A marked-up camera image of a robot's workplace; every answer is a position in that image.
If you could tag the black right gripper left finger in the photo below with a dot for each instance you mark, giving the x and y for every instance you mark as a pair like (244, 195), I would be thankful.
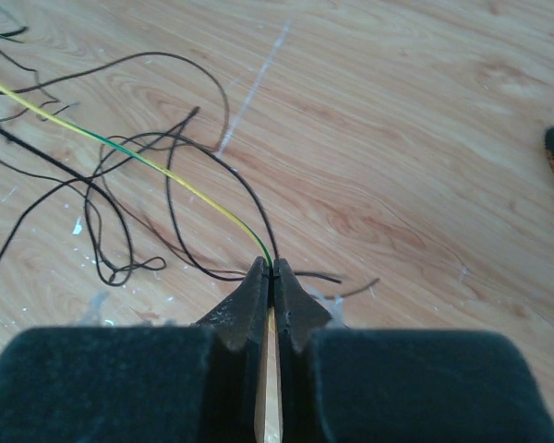
(198, 383)

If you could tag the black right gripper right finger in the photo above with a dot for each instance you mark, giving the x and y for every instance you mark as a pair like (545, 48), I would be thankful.
(339, 384)

